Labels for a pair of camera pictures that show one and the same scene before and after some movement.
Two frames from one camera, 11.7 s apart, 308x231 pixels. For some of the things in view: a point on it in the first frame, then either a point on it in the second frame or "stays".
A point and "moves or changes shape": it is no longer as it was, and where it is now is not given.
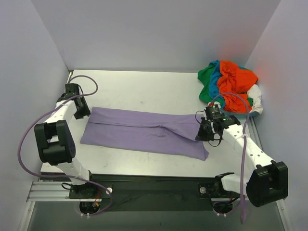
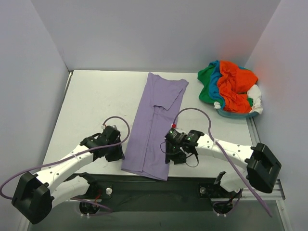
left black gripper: x=82 y=111 → x=116 y=151
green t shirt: x=203 y=76 stays
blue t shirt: x=215 y=74 stays
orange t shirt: x=232 y=81 stays
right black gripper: x=205 y=131 → x=173 y=155
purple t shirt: x=145 y=132 moves or changes shape
